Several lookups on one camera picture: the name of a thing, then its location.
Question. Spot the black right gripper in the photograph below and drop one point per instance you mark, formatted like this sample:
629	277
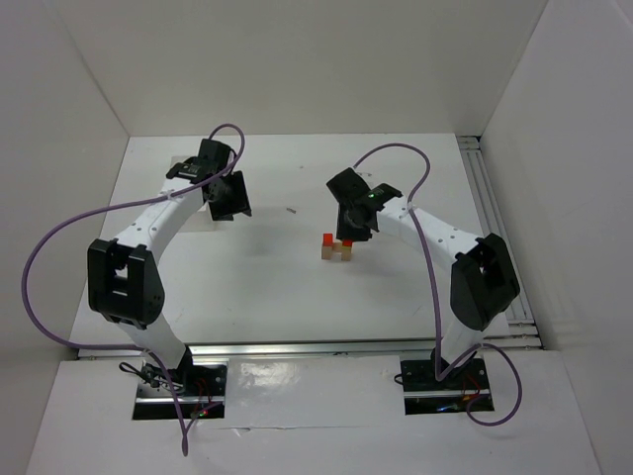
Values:
352	231

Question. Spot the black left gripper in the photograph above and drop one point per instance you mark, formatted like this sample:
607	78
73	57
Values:
230	199

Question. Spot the long natural wood plank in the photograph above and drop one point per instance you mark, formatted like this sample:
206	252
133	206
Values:
337	248

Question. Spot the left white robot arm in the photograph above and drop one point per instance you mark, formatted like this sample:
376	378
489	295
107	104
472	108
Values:
124	284

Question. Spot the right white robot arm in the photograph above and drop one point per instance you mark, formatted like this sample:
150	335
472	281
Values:
483	282

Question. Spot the front aluminium rail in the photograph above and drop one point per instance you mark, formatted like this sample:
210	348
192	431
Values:
296	349

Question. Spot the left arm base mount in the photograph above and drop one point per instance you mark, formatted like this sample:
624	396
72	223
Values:
201	394

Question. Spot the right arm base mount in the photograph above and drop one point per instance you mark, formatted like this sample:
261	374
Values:
424	395

